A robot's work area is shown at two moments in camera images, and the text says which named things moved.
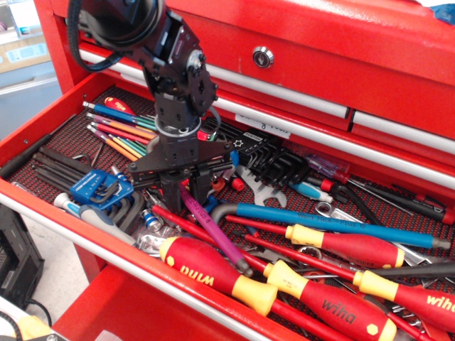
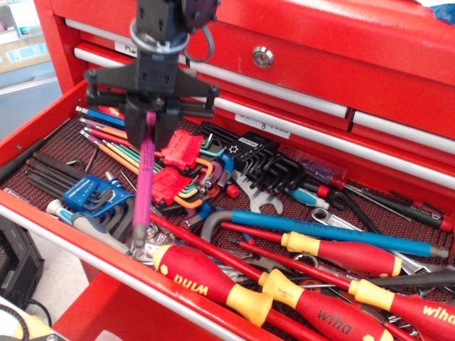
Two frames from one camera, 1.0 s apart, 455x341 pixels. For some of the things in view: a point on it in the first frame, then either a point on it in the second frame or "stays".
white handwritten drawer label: x=262 y=126 stays
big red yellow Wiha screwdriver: x=196 y=259 -> x=191 y=270
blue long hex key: x=109 y=111 -> x=102 y=116
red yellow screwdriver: x=360 y=249 -> x=340 y=256
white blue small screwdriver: x=308 y=190 -> x=308 y=198
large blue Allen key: x=331 y=225 -> x=299 y=226
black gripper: x=179 y=157 -> x=155 y=81
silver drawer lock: x=263 y=57 stays
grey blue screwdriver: x=94 y=217 -> x=86 y=224
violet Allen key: x=243 y=268 -> x=144 y=182
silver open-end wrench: x=262 y=190 -> x=257 y=197
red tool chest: x=373 y=80 stays
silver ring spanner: x=325 y=209 -> x=321 y=216
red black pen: x=401 y=196 -> x=419 y=210
